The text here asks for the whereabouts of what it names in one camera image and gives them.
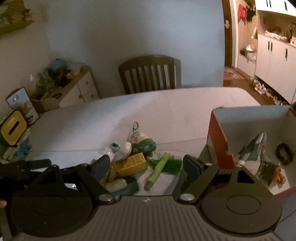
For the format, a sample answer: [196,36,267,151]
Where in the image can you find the clear bag white beads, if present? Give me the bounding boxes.
[90,147,114,164]

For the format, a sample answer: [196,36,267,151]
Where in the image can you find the red cardboard box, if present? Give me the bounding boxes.
[206,105,296,200]

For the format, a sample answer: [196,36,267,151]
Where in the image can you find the silver foil snack bag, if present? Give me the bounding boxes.
[237,132,267,175]

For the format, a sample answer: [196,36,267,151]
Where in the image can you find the green white plush keychain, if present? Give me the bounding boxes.
[127,121,157,155]

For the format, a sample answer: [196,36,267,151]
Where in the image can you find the orange figurine keychain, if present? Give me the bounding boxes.
[259,161,285,186]

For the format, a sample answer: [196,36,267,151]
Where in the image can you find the green fringed cloth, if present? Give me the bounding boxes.
[147,152,183,175]

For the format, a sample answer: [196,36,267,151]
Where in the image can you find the white soap bar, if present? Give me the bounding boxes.
[105,179,127,193]

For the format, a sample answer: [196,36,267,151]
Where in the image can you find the green pen toy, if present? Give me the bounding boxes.
[144,152,174,191]

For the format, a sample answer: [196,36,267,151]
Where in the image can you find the teal small pouch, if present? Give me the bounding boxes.
[109,143,120,154]

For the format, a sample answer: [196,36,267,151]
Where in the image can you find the yellow carton box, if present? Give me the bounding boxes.
[112,153,147,177]

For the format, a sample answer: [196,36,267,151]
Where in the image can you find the clutter of toys on cabinet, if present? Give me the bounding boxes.
[29,59,83,114]

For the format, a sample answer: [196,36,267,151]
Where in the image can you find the white drawer cabinet wood top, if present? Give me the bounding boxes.
[59,66,99,108]

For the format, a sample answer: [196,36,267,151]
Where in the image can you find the black hair scrunchie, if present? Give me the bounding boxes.
[276,143,293,166]

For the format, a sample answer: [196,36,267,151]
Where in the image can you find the red patterned rug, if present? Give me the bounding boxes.
[223,68,244,80]

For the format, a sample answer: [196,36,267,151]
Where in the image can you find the dark wooden slatted chair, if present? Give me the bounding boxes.
[118,55,176,94]

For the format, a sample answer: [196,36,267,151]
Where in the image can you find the red hanging clothes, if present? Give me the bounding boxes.
[237,4,247,22]

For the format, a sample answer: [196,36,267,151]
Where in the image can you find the dark wooden door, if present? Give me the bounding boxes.
[222,0,232,67]

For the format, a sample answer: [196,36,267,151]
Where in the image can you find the white wall cabinet unit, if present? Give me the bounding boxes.
[234,1,295,103]

